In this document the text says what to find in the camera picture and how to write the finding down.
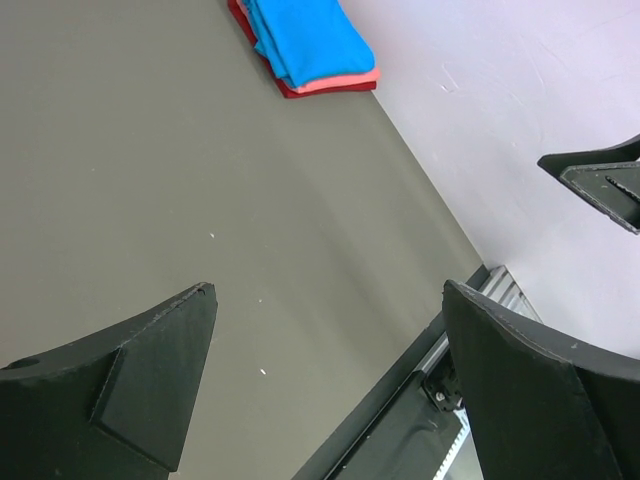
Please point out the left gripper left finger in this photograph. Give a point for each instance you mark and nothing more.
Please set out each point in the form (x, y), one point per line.
(116, 404)

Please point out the aluminium frame rail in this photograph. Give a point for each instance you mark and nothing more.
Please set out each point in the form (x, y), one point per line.
(501, 287)

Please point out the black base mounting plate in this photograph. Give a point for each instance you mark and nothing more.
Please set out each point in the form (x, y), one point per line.
(398, 430)

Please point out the grey slotted cable duct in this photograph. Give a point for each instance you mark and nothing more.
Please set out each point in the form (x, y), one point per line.
(457, 450)

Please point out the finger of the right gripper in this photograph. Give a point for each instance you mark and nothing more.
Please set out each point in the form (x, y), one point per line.
(607, 179)

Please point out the blue t shirt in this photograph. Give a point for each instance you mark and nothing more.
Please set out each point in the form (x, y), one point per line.
(315, 40)

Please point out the folded coral pink t shirt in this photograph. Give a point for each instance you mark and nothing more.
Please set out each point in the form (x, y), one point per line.
(340, 82)

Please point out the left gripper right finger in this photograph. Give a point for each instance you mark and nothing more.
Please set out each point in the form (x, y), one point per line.
(541, 404)

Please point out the folded dark red t shirt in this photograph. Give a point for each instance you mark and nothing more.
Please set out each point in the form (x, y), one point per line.
(342, 83)

